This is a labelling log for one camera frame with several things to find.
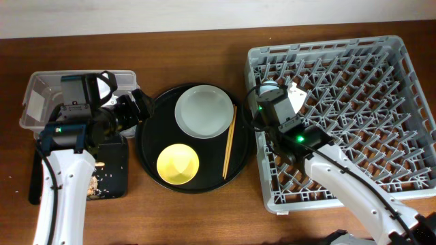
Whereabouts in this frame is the black rectangular waste tray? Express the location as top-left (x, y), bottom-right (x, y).
top-left (28, 135), bottom-right (129, 205)

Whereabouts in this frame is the food scraps pile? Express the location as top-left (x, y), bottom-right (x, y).
top-left (87, 162), bottom-right (107, 199)

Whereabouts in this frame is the pink plastic cup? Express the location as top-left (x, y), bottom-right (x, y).
top-left (287, 82), bottom-right (307, 114)

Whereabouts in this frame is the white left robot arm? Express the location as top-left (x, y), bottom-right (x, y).
top-left (33, 89), bottom-right (154, 244)

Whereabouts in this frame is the wooden chopstick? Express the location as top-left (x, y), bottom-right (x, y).
top-left (226, 107), bottom-right (237, 178)
top-left (222, 104), bottom-right (236, 180)

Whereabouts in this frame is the round black tray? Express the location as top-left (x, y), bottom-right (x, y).
top-left (136, 83), bottom-right (255, 194)

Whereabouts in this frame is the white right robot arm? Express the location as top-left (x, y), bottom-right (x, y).
top-left (265, 116), bottom-right (435, 244)

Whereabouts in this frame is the clear plastic bin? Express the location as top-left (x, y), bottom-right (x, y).
top-left (19, 70), bottom-right (139, 139)

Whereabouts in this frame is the grey plastic dishwasher rack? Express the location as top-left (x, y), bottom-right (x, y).
top-left (245, 35), bottom-right (435, 200)

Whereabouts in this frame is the light grey plate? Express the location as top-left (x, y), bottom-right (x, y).
top-left (174, 85), bottom-right (234, 140)

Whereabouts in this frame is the blue plastic cup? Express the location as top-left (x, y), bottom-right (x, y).
top-left (258, 80), bottom-right (279, 95)

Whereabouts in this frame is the yellow bowl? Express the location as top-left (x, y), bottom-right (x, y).
top-left (156, 144), bottom-right (200, 185)

